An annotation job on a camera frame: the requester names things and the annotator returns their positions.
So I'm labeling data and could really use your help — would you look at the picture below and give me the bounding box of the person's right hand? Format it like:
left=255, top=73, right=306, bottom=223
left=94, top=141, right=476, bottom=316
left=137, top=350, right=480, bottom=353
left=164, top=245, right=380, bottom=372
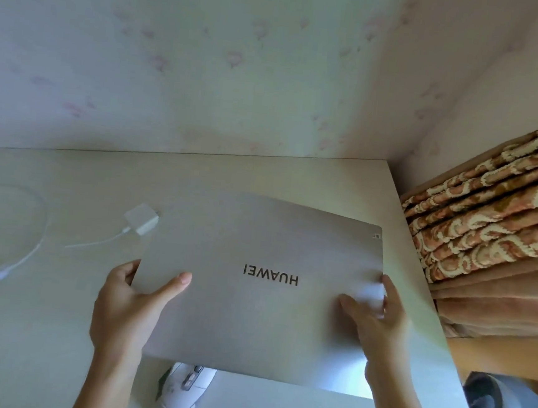
left=331, top=270, right=420, bottom=397

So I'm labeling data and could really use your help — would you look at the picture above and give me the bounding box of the person's left hand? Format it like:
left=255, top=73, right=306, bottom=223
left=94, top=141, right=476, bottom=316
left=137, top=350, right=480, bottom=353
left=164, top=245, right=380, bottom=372
left=86, top=256, right=194, bottom=372

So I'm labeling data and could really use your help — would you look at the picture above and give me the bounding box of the silver laptop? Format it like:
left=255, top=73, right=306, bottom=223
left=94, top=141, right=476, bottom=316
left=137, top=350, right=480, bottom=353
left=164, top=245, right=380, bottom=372
left=121, top=182, right=391, bottom=400

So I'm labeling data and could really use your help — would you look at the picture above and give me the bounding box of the person's right forearm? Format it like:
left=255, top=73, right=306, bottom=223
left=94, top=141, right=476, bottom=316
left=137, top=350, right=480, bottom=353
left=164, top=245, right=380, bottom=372
left=364, top=358, right=450, bottom=408

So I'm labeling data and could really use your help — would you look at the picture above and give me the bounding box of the person's left forearm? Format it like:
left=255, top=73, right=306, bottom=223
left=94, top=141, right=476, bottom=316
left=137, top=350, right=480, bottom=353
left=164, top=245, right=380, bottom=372
left=72, top=347, right=144, bottom=408

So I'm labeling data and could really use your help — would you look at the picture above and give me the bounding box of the white power adapter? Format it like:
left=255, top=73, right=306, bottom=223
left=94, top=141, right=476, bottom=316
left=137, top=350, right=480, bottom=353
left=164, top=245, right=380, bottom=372
left=122, top=202, right=161, bottom=238

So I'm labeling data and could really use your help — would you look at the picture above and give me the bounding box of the white computer mouse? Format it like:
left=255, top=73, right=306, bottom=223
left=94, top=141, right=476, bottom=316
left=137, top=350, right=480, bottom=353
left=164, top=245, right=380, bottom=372
left=153, top=360, right=218, bottom=408

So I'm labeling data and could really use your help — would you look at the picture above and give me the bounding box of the brown patterned curtain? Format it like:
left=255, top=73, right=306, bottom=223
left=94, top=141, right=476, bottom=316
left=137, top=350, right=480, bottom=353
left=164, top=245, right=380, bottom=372
left=388, top=102, right=538, bottom=347

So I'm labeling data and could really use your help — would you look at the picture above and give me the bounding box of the white charging cable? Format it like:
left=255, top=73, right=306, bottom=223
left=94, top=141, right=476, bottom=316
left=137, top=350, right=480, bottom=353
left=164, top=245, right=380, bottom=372
left=0, top=183, right=135, bottom=303

